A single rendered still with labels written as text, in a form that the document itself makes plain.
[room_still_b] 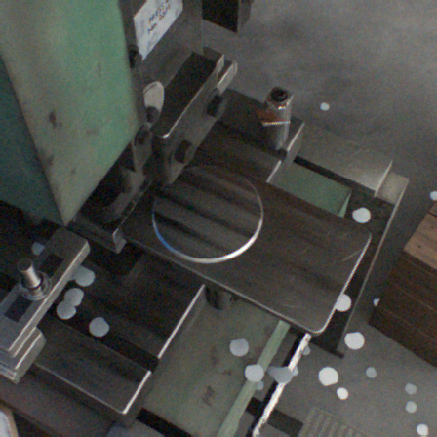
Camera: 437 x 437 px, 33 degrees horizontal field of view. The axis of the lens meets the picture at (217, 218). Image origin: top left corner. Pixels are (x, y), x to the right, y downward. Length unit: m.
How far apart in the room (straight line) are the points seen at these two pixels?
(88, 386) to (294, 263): 0.26
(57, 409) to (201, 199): 0.31
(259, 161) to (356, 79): 1.06
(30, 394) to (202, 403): 0.21
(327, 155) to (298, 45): 1.02
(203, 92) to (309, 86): 1.28
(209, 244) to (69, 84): 0.40
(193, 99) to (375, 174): 0.43
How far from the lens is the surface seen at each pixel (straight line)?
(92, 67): 0.46
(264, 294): 0.80
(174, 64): 0.69
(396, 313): 1.54
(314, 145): 1.07
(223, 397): 0.90
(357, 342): 0.93
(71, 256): 0.86
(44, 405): 0.94
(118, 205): 0.74
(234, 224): 0.83
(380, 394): 1.61
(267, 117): 0.91
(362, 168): 1.05
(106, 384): 0.85
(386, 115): 1.94
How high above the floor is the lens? 1.51
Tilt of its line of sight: 61 degrees down
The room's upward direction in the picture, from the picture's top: straight up
